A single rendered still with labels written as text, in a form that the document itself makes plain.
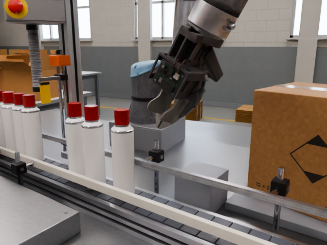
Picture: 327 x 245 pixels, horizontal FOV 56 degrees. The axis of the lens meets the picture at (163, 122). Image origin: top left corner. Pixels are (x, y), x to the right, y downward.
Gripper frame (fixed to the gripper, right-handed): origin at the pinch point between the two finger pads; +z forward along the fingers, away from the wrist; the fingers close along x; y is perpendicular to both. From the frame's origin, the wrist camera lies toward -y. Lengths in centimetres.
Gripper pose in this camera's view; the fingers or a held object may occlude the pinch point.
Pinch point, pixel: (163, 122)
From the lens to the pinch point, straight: 63.5
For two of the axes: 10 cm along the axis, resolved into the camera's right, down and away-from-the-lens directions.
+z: -4.3, 8.0, 4.3
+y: -5.8, 1.2, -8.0
